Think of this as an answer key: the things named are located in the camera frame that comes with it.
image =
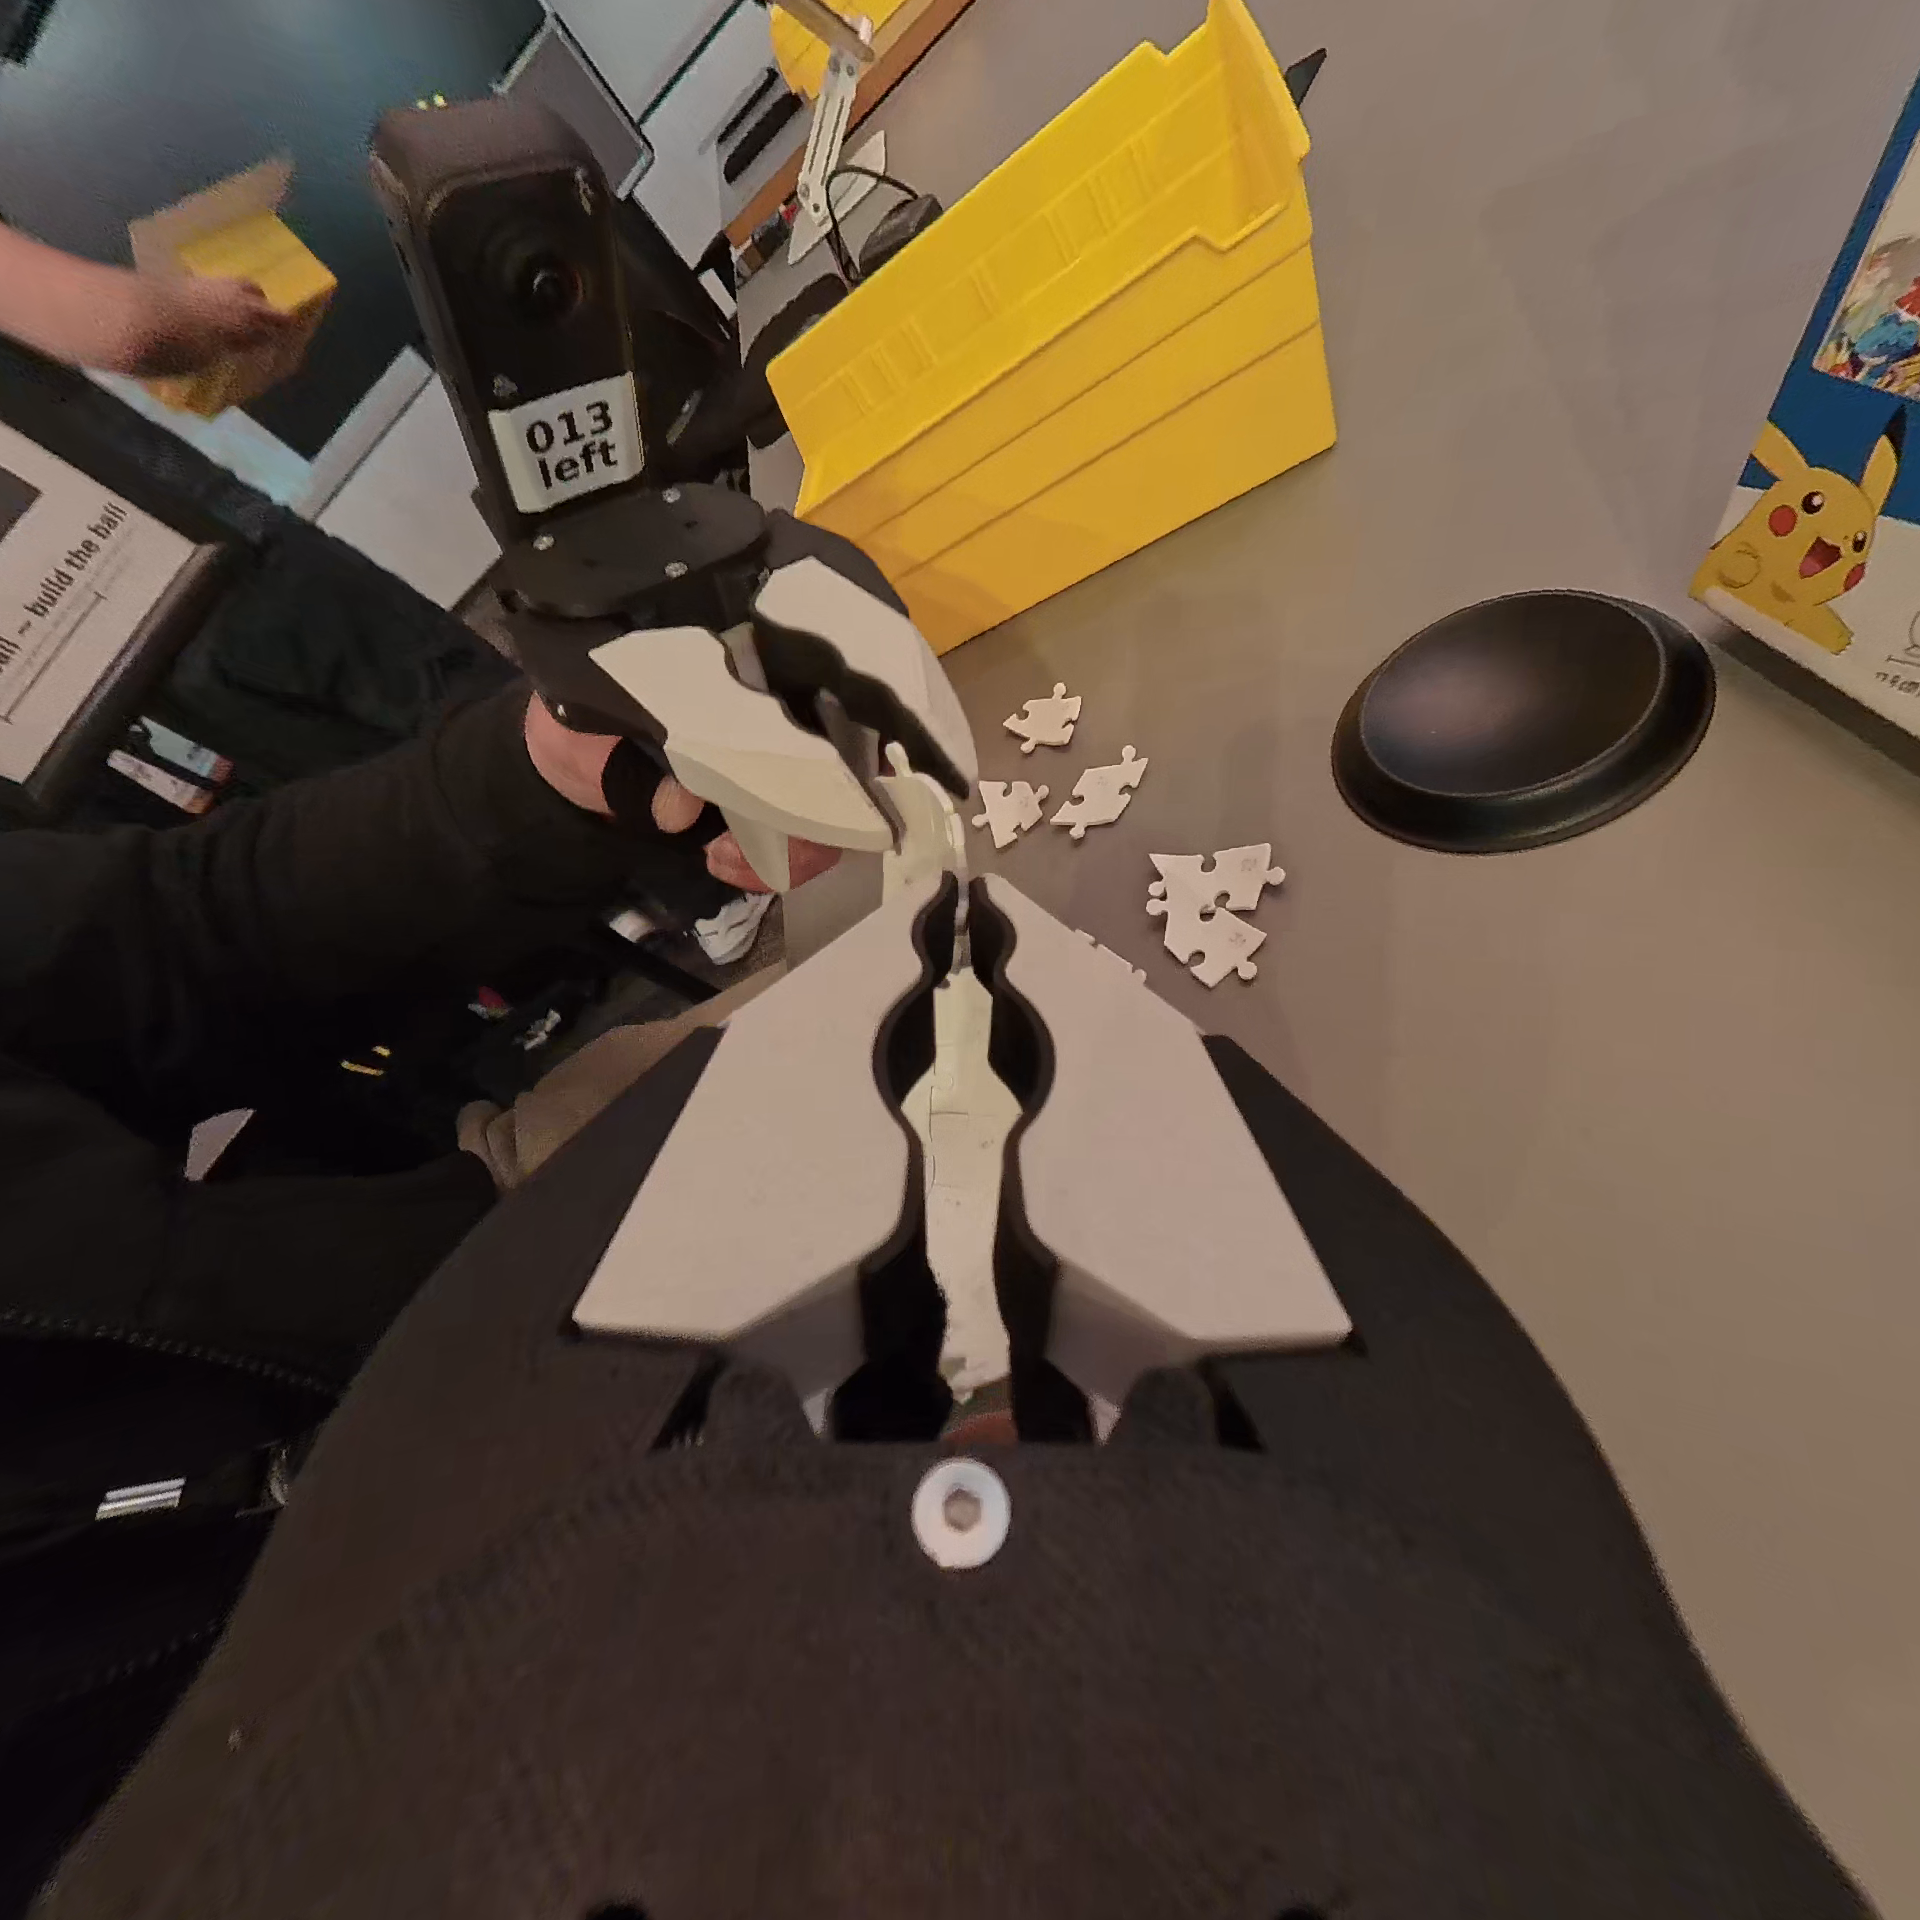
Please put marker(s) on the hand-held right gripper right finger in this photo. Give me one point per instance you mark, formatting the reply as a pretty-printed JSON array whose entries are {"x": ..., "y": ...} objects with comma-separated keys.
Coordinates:
[{"x": 1170, "y": 1201}]

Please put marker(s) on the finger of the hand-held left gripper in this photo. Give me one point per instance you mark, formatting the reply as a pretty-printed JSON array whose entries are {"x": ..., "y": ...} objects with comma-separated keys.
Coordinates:
[
  {"x": 734, "y": 734},
  {"x": 868, "y": 629}
]

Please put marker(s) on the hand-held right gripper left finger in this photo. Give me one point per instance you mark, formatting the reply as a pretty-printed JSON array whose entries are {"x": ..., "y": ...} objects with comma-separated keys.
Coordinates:
[{"x": 764, "y": 1185}]

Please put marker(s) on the person's left forearm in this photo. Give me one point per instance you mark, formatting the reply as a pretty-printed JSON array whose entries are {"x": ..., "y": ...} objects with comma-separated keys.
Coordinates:
[{"x": 270, "y": 915}]

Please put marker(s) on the black round ball stand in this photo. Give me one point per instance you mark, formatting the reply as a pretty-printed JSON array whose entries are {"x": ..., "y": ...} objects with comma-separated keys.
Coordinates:
[{"x": 1515, "y": 722}]

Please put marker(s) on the cartoon printed puzzle box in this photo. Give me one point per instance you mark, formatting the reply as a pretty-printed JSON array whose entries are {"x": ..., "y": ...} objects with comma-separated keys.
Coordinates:
[{"x": 1822, "y": 495}]

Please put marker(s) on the person's left hand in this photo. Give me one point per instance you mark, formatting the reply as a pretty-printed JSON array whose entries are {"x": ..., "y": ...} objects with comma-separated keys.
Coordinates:
[{"x": 579, "y": 764}]

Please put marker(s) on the person's beige trousers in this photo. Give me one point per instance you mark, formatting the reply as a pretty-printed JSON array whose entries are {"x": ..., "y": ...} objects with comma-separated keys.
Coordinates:
[{"x": 600, "y": 1097}]

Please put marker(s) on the person's white shoe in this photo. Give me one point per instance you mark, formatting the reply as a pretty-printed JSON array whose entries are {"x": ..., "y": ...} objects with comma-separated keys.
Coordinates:
[{"x": 734, "y": 927}]

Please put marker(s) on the yellow cardboard box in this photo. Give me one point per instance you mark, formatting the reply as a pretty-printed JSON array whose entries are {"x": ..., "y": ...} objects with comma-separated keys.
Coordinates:
[{"x": 264, "y": 278}]

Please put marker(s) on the yellow plastic bin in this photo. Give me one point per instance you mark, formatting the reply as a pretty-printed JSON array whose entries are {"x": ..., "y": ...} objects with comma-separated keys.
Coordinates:
[{"x": 1079, "y": 375}]

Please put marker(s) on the pale hinged tool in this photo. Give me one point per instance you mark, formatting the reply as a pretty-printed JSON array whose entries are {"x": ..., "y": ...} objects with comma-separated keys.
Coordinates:
[{"x": 828, "y": 137}]

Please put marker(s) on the white instruction sign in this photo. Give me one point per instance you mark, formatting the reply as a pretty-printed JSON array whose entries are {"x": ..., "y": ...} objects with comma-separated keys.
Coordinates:
[{"x": 75, "y": 601}]

